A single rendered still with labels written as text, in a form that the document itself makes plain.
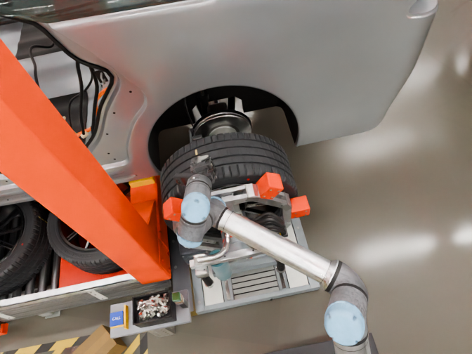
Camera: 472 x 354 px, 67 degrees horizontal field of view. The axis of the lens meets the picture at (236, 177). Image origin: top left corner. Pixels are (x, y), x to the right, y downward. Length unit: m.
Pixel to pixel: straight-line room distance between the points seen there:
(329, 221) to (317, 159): 0.54
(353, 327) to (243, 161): 0.75
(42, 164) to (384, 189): 2.33
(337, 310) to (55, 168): 0.91
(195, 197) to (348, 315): 0.58
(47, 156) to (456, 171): 2.73
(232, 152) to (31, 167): 0.77
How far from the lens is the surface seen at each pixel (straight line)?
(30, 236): 2.54
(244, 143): 1.56
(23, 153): 1.06
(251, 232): 1.30
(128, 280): 2.26
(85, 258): 2.29
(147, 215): 1.91
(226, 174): 1.46
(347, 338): 1.22
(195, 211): 1.16
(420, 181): 2.97
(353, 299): 1.22
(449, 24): 4.30
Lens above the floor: 2.41
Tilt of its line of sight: 58 degrees down
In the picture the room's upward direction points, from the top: 12 degrees counter-clockwise
